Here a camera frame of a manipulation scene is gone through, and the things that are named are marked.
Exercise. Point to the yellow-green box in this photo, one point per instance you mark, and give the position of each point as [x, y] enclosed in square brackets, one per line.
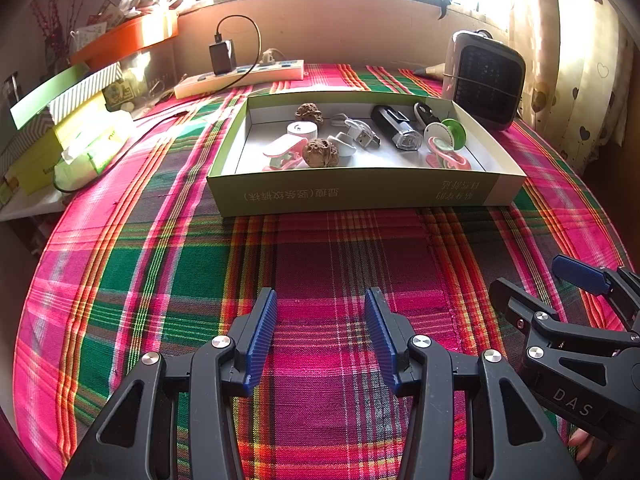
[85, 125]

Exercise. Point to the person's right hand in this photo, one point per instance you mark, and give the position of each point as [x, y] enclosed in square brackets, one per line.
[590, 447]

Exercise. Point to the white plug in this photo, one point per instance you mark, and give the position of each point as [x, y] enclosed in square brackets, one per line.
[267, 57]

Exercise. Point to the pink clip with green insert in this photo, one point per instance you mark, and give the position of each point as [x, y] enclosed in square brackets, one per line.
[450, 160]

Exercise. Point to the black charger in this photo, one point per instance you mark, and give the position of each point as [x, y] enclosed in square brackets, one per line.
[222, 57]

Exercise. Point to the green white cardboard box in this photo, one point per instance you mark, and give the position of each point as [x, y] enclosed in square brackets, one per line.
[360, 190]

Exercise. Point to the white oval device black face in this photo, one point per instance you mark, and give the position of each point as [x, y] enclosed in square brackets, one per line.
[426, 114]

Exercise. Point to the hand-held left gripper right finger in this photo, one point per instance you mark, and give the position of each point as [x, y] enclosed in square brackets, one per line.
[382, 340]

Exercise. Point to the pink green plaid tablecloth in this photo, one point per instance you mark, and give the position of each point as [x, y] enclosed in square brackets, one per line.
[325, 260]

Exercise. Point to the green white spool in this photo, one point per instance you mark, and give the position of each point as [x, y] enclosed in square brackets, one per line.
[452, 135]

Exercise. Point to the flat green white box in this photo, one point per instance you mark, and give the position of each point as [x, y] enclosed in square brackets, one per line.
[55, 92]

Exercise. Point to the green tissue pack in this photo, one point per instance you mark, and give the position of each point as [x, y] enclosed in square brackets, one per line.
[92, 157]

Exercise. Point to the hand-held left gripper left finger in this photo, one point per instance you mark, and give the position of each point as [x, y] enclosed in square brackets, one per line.
[260, 340]

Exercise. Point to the cream heart-print curtain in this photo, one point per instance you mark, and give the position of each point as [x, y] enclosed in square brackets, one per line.
[590, 60]

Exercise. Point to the black device with clear cap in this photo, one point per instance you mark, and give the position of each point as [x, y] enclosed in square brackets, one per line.
[395, 127]

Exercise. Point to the grey patterned box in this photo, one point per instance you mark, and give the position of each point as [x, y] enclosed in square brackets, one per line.
[22, 142]

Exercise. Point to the brown walnut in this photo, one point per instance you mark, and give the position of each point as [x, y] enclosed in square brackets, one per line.
[307, 111]
[322, 152]

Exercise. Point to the white power strip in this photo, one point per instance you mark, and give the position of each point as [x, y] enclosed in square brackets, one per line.
[235, 80]

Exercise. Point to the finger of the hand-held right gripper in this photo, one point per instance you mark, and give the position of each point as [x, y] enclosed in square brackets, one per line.
[580, 272]
[510, 300]

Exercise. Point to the white side shelf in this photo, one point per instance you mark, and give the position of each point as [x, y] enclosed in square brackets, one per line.
[30, 206]

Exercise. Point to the small white round jar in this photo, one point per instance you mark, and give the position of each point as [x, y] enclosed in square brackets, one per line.
[301, 130]

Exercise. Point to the small grey desk heater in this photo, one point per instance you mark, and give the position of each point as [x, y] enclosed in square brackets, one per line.
[487, 80]

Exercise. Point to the orange box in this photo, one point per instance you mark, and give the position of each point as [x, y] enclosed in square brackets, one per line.
[125, 37]

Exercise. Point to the black clip on window ledge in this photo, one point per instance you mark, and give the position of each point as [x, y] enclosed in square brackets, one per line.
[445, 6]

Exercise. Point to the red flower branches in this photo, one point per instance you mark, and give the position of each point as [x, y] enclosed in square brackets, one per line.
[50, 15]

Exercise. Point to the pink white clip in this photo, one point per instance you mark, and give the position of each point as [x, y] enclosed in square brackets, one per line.
[282, 152]

